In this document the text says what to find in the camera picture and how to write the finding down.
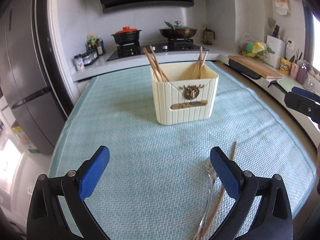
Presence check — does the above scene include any wooden chopstick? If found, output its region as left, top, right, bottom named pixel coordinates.
left=146, top=51, right=168, bottom=83
left=191, top=47, right=202, bottom=79
left=189, top=61, right=199, bottom=80
left=200, top=141, right=237, bottom=239
left=142, top=47, right=167, bottom=83
left=149, top=46, right=169, bottom=82
left=197, top=51, right=208, bottom=79
left=191, top=54, right=202, bottom=79

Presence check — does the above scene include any green round tray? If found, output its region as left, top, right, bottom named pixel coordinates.
left=276, top=79, right=304, bottom=93

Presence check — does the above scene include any yellow cup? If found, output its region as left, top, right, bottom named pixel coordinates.
left=279, top=57, right=292, bottom=75

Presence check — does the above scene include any wooden cutting board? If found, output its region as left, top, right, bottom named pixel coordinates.
left=228, top=55, right=283, bottom=79

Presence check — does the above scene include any light blue table mat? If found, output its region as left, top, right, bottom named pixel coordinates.
left=49, top=64, right=316, bottom=239

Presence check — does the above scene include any white knife block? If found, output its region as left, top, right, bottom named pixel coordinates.
left=264, top=35, right=285, bottom=69

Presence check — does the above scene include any yellow green fruit bag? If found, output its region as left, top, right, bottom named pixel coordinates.
left=240, top=33, right=275, bottom=61

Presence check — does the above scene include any cream utensil holder box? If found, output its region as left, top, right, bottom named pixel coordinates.
left=150, top=61, right=219, bottom=125

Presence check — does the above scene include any grey refrigerator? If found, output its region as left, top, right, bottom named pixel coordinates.
left=1, top=0, right=73, bottom=155

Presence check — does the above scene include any white spice jar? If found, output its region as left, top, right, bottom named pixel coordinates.
left=74, top=54, right=84, bottom=71

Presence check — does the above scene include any spice jar rack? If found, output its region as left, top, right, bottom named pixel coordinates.
left=81, top=49, right=99, bottom=67

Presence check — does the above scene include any dark glass kettle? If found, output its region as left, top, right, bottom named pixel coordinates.
left=202, top=27, right=215, bottom=45

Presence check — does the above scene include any black gas stove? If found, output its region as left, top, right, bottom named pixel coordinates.
left=107, top=39, right=200, bottom=62

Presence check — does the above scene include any sauce bottles group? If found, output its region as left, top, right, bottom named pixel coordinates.
left=87, top=33, right=105, bottom=56

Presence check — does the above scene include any black pot red lid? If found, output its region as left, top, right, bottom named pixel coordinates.
left=112, top=27, right=141, bottom=46

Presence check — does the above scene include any wok with glass lid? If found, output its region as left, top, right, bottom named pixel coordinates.
left=159, top=21, right=197, bottom=40

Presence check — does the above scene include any wall calendar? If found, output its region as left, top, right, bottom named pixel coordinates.
left=275, top=0, right=291, bottom=16

